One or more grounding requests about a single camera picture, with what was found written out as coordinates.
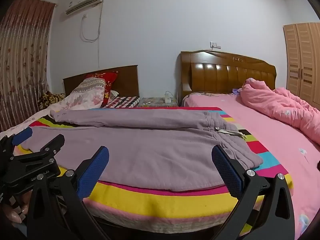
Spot pink bed sheet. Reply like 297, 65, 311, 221
181, 92, 320, 240

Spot white air conditioner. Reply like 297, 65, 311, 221
65, 0, 104, 15

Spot pale pink floral quilt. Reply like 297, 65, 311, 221
0, 77, 107, 133

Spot glossy wooden headboard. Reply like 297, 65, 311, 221
180, 51, 277, 99

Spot tiger print blanket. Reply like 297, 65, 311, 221
37, 92, 66, 110

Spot checked folded blanket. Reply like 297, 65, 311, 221
101, 96, 140, 108

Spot striped colourful blanket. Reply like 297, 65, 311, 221
12, 106, 294, 238

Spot light wooden wardrobe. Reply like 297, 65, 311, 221
283, 22, 320, 107

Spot purple pants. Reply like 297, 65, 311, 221
21, 109, 264, 192

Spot nightstand with floral cover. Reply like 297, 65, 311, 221
139, 97, 179, 108

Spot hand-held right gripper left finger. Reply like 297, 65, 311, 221
26, 145, 110, 240

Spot air conditioner cable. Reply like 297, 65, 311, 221
80, 2, 103, 42

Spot dark wooden headboard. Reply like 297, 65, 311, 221
62, 65, 140, 98

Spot red floral pillow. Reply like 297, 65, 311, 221
85, 71, 119, 107

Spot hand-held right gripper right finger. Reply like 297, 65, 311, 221
211, 145, 295, 240

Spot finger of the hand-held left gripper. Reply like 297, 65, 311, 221
10, 127, 33, 147
35, 133, 65, 157

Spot person's left hand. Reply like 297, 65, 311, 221
1, 189, 33, 225

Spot brown floral curtain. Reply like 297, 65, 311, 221
0, 0, 55, 132

